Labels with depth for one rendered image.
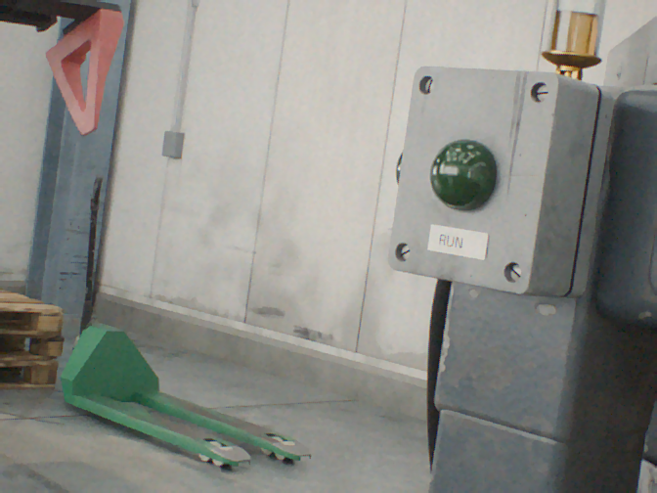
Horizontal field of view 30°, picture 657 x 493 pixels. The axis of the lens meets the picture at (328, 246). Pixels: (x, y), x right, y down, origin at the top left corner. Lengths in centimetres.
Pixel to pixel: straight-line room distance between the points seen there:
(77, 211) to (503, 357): 858
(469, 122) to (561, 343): 10
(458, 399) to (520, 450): 4
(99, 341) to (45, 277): 335
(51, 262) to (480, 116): 897
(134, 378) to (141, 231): 284
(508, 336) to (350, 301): 696
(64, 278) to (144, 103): 140
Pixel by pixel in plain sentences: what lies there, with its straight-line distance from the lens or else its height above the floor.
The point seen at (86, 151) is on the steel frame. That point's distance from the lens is 909.
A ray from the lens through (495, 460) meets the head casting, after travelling 56.
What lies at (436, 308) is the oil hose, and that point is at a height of 122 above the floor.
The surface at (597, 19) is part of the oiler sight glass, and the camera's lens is 59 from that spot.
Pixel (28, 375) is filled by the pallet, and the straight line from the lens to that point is 659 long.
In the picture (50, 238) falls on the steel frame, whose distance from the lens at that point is 947.
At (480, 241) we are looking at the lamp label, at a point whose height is 126.
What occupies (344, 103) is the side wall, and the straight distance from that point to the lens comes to 768.
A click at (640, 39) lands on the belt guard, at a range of 90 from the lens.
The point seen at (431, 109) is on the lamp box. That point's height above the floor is 131.
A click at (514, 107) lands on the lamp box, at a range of 51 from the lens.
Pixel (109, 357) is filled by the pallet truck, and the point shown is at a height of 26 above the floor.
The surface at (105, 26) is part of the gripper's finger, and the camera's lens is 83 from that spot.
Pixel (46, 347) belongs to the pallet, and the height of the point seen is 21.
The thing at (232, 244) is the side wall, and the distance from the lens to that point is 827.
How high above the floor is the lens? 127
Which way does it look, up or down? 3 degrees down
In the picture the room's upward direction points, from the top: 8 degrees clockwise
